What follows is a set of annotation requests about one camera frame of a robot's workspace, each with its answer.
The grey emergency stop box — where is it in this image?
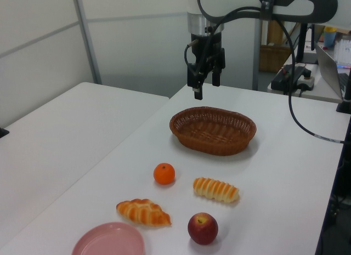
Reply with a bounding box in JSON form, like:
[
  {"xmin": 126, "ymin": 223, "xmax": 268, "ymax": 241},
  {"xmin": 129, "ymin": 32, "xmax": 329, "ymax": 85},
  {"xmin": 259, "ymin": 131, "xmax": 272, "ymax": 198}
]
[{"xmin": 297, "ymin": 70, "xmax": 315, "ymax": 91}]

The striped bread roll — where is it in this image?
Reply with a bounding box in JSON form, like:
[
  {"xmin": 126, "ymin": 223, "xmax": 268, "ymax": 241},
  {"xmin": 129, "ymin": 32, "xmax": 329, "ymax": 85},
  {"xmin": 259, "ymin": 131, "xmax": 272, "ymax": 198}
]
[{"xmin": 193, "ymin": 177, "xmax": 241, "ymax": 204}]

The orange tangerine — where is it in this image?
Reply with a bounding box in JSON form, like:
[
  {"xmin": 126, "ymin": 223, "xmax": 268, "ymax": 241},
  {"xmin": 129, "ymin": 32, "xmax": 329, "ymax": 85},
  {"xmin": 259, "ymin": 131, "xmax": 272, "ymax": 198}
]
[{"xmin": 153, "ymin": 162, "xmax": 176, "ymax": 185}]

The red apple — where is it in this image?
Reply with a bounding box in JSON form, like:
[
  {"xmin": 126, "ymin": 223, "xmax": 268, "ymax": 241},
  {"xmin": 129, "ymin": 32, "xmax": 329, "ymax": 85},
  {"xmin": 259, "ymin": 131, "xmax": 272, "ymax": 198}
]
[{"xmin": 187, "ymin": 212, "xmax": 219, "ymax": 246}]

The brown woven basket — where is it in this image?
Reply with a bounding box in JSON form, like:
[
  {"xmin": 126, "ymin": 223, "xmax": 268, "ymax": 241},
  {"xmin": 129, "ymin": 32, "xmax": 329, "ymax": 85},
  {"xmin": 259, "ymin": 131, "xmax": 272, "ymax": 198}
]
[{"xmin": 169, "ymin": 106, "xmax": 258, "ymax": 157}]

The black monitor stand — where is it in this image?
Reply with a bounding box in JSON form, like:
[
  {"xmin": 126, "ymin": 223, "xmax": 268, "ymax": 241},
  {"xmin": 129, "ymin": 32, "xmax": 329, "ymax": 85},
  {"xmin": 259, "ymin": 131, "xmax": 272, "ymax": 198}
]
[{"xmin": 298, "ymin": 23, "xmax": 319, "ymax": 65}]

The black power box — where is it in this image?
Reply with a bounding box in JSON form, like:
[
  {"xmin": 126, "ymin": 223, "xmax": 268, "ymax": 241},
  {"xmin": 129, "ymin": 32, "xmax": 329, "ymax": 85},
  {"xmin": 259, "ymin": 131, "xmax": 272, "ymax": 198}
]
[{"xmin": 271, "ymin": 65, "xmax": 305, "ymax": 95}]

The grey partition post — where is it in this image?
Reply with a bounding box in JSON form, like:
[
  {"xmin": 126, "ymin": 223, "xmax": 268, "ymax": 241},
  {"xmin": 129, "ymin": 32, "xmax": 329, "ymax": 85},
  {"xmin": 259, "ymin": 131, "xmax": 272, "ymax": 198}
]
[{"xmin": 72, "ymin": 0, "xmax": 103, "ymax": 86}]

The grey laptop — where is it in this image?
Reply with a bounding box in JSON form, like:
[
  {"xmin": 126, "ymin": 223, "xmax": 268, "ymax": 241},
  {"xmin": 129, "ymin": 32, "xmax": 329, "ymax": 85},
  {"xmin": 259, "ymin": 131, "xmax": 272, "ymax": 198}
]
[{"xmin": 315, "ymin": 42, "xmax": 351, "ymax": 100}]

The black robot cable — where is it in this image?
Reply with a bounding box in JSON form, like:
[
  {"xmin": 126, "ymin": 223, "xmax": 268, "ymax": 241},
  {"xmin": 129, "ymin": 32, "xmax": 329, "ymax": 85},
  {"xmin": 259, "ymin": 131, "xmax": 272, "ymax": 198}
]
[{"xmin": 184, "ymin": 0, "xmax": 345, "ymax": 144}]

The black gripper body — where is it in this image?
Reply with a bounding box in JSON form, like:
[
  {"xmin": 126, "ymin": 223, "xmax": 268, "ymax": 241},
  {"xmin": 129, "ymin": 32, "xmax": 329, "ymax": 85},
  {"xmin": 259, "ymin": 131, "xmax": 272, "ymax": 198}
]
[{"xmin": 189, "ymin": 32, "xmax": 226, "ymax": 75}]

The wooden cabinet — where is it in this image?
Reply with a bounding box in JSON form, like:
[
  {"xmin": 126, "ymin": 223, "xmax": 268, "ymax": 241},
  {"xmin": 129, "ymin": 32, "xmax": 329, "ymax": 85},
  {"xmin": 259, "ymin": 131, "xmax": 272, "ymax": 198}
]
[{"xmin": 259, "ymin": 20, "xmax": 292, "ymax": 73}]

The braided pointed bread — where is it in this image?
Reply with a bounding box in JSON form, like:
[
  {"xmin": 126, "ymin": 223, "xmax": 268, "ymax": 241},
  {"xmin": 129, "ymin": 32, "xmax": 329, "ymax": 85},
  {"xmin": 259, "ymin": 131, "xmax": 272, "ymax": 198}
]
[{"xmin": 116, "ymin": 198, "xmax": 172, "ymax": 228}]

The pink plate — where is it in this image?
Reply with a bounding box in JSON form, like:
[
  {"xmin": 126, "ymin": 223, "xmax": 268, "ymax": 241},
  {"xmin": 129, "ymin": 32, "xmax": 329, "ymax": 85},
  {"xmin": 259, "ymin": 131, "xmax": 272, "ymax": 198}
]
[{"xmin": 71, "ymin": 222, "xmax": 145, "ymax": 255}]

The blue cup with yellow lid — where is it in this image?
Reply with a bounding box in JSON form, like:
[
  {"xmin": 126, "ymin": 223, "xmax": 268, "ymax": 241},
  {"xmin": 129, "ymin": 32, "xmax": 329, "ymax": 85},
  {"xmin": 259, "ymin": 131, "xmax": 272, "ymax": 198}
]
[{"xmin": 323, "ymin": 26, "xmax": 337, "ymax": 49}]

